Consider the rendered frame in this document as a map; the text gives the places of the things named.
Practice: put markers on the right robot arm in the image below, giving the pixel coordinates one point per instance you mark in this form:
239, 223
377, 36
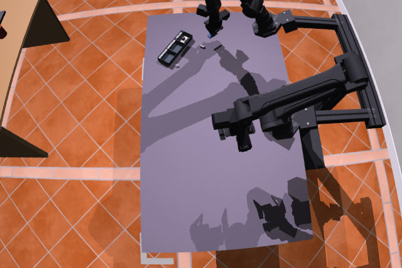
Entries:
250, 8

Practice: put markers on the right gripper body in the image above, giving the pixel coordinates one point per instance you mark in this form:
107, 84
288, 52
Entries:
212, 26

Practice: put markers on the dark grey three-compartment bin rack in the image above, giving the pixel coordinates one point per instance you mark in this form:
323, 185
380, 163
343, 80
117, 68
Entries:
174, 48

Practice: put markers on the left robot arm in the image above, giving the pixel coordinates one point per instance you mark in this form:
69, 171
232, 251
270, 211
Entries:
274, 108

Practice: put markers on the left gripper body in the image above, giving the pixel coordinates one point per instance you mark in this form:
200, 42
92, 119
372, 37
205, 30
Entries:
227, 132

